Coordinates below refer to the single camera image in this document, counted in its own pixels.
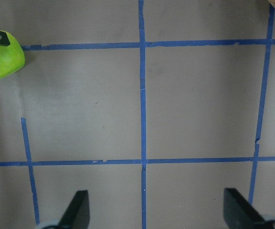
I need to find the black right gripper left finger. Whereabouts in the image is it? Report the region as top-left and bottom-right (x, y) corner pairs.
(57, 190), (90, 229)

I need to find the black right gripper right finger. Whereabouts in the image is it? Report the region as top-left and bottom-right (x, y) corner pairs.
(223, 188), (271, 229)

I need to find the green apple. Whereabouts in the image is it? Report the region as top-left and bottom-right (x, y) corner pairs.
(0, 31), (25, 79)

